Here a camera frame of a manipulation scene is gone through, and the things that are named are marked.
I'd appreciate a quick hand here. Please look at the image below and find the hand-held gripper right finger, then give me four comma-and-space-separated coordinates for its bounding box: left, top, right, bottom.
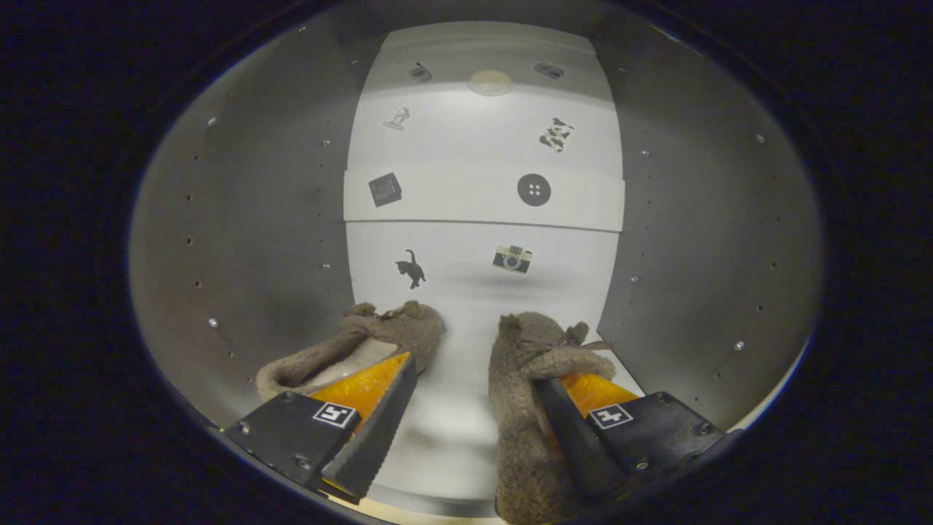
536, 373, 730, 504

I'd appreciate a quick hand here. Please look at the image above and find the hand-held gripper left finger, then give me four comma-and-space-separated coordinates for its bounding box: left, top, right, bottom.
222, 352, 420, 505

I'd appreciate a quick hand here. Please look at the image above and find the brown fluffy shoe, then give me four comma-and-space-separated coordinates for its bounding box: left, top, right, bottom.
488, 312, 617, 525
255, 300, 445, 402

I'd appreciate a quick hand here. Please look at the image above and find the dark grey shoe cabinet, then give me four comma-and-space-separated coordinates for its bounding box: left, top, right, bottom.
130, 0, 824, 522

